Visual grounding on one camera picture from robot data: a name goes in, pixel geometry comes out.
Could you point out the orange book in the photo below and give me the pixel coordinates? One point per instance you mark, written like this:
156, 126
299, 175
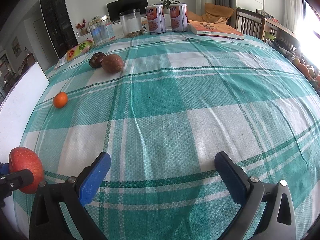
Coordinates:
213, 29

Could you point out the white foam board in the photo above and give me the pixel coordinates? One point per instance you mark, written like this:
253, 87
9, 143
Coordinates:
18, 106

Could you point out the orange cushion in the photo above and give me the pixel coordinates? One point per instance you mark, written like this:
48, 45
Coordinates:
218, 14

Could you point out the dark purple passion fruit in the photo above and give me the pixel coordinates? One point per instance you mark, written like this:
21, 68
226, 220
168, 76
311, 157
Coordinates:
96, 60

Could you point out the orange tangerine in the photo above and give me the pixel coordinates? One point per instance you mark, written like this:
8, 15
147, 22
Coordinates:
60, 100

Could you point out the left orange tin can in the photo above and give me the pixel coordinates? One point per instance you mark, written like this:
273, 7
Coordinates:
156, 20

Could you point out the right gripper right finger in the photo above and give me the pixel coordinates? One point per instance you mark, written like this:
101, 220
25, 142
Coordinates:
278, 219

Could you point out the black television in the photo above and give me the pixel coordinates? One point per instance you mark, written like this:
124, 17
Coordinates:
117, 7

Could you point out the wooden chair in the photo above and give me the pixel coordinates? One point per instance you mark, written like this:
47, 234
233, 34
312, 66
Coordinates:
250, 23

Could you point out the teal white plaid tablecloth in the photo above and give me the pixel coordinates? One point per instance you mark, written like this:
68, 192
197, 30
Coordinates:
179, 100

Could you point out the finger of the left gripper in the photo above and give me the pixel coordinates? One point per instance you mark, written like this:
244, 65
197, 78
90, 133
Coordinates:
14, 181
4, 169

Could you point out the orange tin can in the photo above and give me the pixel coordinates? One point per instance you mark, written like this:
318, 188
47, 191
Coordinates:
156, 20
178, 16

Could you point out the green potted plant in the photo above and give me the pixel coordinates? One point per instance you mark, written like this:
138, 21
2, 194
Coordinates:
166, 5

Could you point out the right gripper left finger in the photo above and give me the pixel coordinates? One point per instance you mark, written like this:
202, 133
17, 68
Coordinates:
47, 220

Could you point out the right orange tin can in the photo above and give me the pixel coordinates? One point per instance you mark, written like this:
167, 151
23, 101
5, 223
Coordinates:
178, 16

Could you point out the clear jar black lid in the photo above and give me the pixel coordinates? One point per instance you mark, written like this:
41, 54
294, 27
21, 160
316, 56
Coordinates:
131, 23

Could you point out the white tv cabinet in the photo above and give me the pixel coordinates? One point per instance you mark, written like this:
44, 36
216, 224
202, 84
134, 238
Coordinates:
118, 31

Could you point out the clear jar gold lid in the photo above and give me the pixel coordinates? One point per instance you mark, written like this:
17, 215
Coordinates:
101, 30

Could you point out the brown sweet potato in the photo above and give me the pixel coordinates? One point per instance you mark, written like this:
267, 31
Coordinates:
112, 63

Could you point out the fruit print pillow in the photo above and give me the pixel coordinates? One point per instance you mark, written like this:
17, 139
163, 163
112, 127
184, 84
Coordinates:
78, 50

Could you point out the red flower vase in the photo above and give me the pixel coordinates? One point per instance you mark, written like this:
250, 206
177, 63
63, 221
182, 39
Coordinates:
81, 27

